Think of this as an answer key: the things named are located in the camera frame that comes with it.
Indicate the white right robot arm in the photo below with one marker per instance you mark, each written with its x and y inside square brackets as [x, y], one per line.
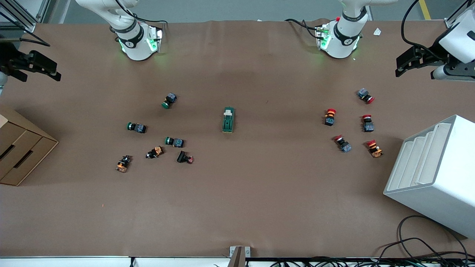
[137, 48]

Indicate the aluminium frame profile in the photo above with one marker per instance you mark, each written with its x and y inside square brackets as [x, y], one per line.
[449, 23]
[28, 26]

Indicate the green terminal block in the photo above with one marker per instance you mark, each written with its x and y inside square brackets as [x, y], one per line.
[228, 122]

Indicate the white paper scrap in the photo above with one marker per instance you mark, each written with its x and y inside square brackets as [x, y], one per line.
[377, 32]

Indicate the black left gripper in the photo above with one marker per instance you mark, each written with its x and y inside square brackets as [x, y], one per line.
[433, 56]

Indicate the white table edge rail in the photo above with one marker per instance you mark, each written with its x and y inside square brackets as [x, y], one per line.
[74, 262]

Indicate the red button orange body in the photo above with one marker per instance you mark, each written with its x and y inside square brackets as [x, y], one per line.
[374, 149]

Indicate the white slotted rack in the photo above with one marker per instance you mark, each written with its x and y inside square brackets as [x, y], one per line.
[445, 178]

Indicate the brown cardboard box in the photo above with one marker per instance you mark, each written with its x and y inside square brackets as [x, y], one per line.
[22, 148]

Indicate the black button pink cap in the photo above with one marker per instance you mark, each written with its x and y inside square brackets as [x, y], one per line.
[183, 157]

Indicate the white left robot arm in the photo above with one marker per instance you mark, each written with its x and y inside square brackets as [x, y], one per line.
[343, 44]

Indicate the red push button grey body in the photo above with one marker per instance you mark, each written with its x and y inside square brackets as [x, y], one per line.
[344, 145]
[364, 95]
[368, 125]

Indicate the black button orange body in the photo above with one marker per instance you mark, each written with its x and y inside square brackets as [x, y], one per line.
[123, 165]
[156, 151]

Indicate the grey metal table bracket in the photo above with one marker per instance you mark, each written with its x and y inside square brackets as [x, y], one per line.
[239, 256]

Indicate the brown paper table cover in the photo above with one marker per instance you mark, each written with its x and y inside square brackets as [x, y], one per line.
[259, 193]

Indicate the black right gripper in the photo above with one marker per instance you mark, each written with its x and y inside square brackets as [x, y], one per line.
[11, 61]

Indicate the green push button grey body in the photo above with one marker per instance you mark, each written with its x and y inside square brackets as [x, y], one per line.
[176, 142]
[138, 128]
[170, 100]

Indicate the red button black body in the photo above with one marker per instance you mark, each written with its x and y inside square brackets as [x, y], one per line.
[330, 118]

